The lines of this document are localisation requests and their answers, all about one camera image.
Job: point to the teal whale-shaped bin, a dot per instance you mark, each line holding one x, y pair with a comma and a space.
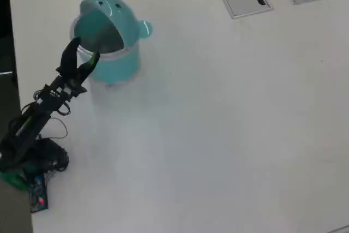
120, 61

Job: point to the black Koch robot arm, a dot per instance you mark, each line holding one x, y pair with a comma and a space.
24, 134

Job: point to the green table clamp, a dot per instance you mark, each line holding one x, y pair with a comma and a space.
12, 179

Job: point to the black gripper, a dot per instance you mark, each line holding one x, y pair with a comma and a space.
62, 87

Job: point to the blue controller circuit board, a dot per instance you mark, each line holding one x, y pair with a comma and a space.
38, 194

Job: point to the small wrist camera box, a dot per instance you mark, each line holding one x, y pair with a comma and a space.
81, 90

